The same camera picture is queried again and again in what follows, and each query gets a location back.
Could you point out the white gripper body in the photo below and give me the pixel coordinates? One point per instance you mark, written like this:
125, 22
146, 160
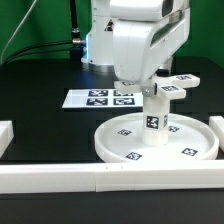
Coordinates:
140, 48

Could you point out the white front rail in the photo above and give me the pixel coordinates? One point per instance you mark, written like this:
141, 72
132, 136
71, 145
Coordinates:
103, 177

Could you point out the white round table top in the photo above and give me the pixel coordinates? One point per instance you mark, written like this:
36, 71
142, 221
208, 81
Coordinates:
127, 138

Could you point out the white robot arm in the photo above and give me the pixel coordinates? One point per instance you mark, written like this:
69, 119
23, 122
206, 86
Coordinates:
105, 13

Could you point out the white left bracket block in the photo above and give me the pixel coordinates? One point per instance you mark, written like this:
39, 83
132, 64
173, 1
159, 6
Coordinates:
6, 135

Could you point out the white cross-shaped table base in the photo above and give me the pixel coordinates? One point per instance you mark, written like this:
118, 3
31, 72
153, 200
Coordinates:
168, 88

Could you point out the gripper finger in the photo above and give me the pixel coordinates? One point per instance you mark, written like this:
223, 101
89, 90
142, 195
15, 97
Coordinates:
165, 68
149, 89

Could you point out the white marker sheet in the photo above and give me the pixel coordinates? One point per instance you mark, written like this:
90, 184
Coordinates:
101, 98

